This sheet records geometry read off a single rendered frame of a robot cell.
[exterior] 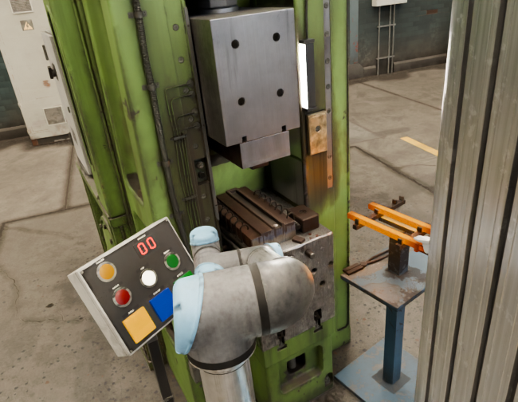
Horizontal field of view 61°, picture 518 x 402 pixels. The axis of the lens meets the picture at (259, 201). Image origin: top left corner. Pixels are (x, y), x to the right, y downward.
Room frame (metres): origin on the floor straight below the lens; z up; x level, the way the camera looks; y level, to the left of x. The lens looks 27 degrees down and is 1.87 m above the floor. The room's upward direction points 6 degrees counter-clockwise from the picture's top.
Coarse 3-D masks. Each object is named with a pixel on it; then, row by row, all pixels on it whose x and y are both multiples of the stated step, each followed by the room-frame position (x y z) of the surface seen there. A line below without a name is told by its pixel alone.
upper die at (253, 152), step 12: (288, 132) 1.53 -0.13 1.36; (216, 144) 1.63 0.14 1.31; (240, 144) 1.44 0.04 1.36; (252, 144) 1.46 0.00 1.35; (264, 144) 1.48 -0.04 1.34; (276, 144) 1.50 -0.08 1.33; (288, 144) 1.53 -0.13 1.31; (228, 156) 1.54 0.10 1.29; (240, 156) 1.44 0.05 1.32; (252, 156) 1.46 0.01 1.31; (264, 156) 1.48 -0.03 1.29; (276, 156) 1.50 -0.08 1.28
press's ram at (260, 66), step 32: (192, 32) 1.55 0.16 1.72; (224, 32) 1.43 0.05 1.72; (256, 32) 1.48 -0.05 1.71; (288, 32) 1.54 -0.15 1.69; (224, 64) 1.43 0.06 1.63; (256, 64) 1.48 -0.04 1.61; (288, 64) 1.54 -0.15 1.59; (224, 96) 1.42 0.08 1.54; (256, 96) 1.47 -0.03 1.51; (288, 96) 1.53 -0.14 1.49; (224, 128) 1.42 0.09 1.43; (256, 128) 1.47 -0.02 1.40; (288, 128) 1.53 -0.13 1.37
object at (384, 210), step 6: (372, 204) 1.67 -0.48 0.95; (378, 204) 1.66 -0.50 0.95; (372, 210) 1.66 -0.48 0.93; (384, 210) 1.61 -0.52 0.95; (390, 210) 1.60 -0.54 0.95; (390, 216) 1.58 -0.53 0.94; (396, 216) 1.55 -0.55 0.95; (402, 216) 1.54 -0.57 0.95; (408, 216) 1.54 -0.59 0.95; (402, 222) 1.53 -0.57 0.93; (408, 222) 1.51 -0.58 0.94; (414, 222) 1.49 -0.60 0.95; (420, 222) 1.48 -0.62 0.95; (426, 228) 1.44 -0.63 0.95
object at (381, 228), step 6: (348, 216) 1.61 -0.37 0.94; (354, 216) 1.58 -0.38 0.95; (360, 216) 1.58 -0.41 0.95; (360, 222) 1.55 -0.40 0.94; (366, 222) 1.53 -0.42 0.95; (372, 222) 1.52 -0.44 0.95; (372, 228) 1.50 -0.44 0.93; (378, 228) 1.48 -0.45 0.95; (384, 228) 1.46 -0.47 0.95; (390, 228) 1.46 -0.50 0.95; (390, 234) 1.43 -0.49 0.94; (396, 234) 1.41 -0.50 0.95; (402, 234) 1.41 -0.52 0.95; (408, 240) 1.37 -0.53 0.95; (414, 240) 1.36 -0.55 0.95; (414, 246) 1.33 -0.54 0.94; (420, 246) 1.33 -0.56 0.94
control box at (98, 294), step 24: (144, 240) 1.18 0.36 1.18; (168, 240) 1.22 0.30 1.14; (96, 264) 1.05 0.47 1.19; (120, 264) 1.09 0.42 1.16; (144, 264) 1.13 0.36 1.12; (192, 264) 1.22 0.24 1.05; (96, 288) 1.01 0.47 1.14; (120, 288) 1.04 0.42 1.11; (144, 288) 1.08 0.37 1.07; (96, 312) 0.99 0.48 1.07; (120, 312) 1.00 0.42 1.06; (120, 336) 0.95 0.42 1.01
